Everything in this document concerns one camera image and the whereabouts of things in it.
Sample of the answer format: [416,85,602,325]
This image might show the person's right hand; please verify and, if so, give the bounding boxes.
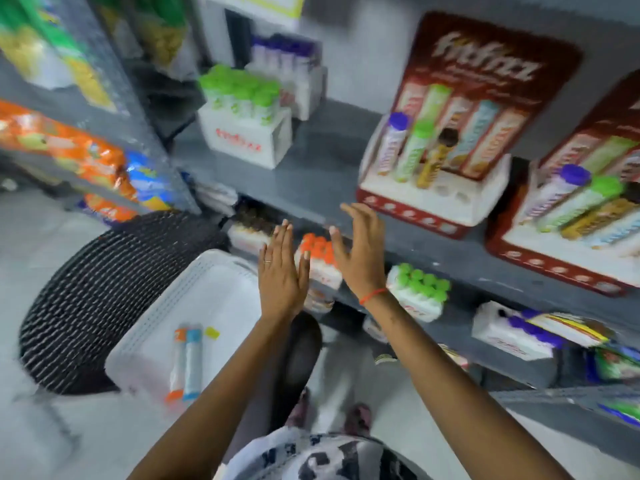
[328,202,389,301]

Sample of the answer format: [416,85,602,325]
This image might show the person's left hand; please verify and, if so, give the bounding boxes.
[257,220,311,319]

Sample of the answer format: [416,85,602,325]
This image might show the person's right forearm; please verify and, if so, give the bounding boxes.
[357,291,573,480]

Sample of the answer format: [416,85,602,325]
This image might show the person's left forearm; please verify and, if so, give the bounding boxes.
[127,314,307,480]

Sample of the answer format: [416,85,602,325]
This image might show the white box of orange tubes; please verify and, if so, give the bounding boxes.
[294,233,344,290]

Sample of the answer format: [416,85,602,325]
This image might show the white box of brown tubes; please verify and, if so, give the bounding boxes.
[227,205,278,256]

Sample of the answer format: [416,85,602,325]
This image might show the grey shelf unit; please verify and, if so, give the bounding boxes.
[170,0,640,468]

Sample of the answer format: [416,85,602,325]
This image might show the white box of green tubes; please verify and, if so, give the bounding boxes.
[386,263,452,324]
[198,65,293,170]

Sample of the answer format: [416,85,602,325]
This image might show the person's left leg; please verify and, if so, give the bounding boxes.
[269,313,324,433]

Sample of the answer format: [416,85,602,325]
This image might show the white plastic basket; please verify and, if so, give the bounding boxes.
[104,249,266,401]

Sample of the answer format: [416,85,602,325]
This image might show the stack of white packets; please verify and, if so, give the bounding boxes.
[194,181,240,218]

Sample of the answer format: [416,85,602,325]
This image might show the purple capped tube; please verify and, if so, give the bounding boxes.
[520,164,592,223]
[376,112,411,177]

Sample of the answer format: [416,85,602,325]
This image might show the green capped tube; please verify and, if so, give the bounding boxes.
[394,120,436,184]
[537,176,625,233]

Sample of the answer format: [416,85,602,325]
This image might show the brown capped tube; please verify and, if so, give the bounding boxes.
[416,128,460,190]
[561,184,640,241]

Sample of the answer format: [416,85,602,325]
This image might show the person's left foot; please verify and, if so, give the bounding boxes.
[286,387,312,429]

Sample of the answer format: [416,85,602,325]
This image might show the person's foot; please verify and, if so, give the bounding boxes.
[344,404,373,438]
[286,387,312,429]

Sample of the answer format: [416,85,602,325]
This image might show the blue capped tube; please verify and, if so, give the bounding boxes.
[182,325,204,401]
[586,211,640,249]

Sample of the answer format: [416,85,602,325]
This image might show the person's right foot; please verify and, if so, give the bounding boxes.
[344,404,373,438]

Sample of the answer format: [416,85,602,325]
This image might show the orange capped tube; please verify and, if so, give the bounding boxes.
[166,327,188,403]

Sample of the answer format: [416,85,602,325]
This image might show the white box of purple tubes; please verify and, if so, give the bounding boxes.
[246,34,329,122]
[471,301,565,362]

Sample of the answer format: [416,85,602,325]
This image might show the blue snack packet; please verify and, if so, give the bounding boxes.
[124,151,173,211]

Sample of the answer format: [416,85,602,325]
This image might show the person's patterned shirt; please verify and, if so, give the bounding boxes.
[215,427,433,480]

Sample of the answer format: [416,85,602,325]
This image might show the red tube display stand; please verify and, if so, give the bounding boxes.
[356,11,584,240]
[486,70,640,298]

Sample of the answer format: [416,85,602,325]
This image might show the black woven chair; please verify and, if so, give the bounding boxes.
[17,211,231,396]

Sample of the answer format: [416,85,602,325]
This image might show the white striped packet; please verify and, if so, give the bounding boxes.
[526,311,615,348]

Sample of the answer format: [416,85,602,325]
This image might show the grey perforated metal rack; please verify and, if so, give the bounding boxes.
[0,0,202,216]

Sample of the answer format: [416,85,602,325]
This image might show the white sign with yellow edge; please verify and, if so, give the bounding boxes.
[202,0,306,19]

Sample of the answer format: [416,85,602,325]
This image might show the row of orange snack packets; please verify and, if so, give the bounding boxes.
[0,100,138,223]

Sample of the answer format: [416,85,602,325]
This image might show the hanging yellow snack packets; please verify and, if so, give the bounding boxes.
[95,0,201,81]

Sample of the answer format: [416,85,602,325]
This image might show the green snack packet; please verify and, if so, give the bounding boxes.
[589,345,640,384]

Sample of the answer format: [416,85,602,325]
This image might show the green and yellow snack packets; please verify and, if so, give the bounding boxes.
[0,0,117,113]

